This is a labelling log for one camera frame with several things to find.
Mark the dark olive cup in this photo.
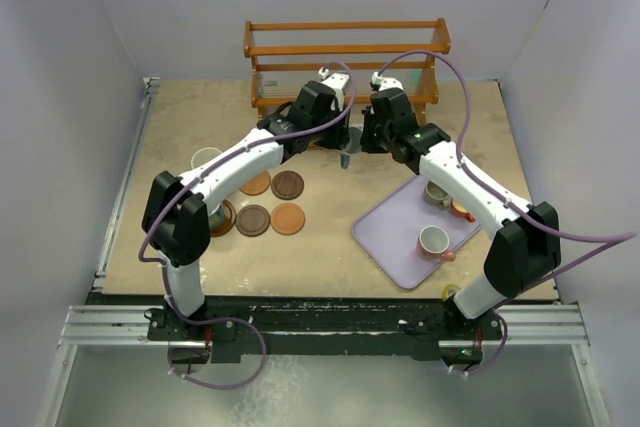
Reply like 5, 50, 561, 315
423, 181, 451, 210

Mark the dark walnut coaster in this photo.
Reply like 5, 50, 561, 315
271, 170, 305, 200
235, 204, 271, 237

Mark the light wood coaster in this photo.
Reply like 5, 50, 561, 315
239, 171, 271, 196

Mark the orange wood coaster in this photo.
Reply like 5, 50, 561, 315
271, 203, 306, 235

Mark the small orange-handled mug front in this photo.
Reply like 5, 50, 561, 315
416, 226, 456, 262

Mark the large blue mug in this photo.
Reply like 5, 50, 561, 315
208, 203, 225, 231
190, 147, 222, 169

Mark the brown ringed coaster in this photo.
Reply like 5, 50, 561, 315
209, 200, 236, 237

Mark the small grey mug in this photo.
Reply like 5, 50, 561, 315
340, 126, 362, 169

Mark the large blue mug front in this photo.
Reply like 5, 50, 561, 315
208, 203, 225, 231

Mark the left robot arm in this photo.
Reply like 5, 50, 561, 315
139, 72, 351, 339

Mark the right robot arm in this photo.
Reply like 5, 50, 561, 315
360, 86, 561, 338

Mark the wooden three-tier shelf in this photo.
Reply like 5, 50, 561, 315
244, 19, 450, 126

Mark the lavender plastic tray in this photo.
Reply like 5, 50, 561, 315
352, 176, 481, 290

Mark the orange brown mug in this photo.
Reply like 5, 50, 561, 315
450, 199, 476, 223

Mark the yellow tape roll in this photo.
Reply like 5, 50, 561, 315
441, 284, 461, 301

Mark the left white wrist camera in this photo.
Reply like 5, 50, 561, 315
317, 67, 351, 110

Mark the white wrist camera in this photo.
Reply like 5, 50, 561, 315
370, 72, 404, 92
317, 67, 351, 110

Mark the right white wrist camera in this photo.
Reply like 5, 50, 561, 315
370, 72, 404, 92

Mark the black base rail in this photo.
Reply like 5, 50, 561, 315
84, 289, 506, 363

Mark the aluminium frame rail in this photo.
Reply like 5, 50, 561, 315
35, 77, 162, 426

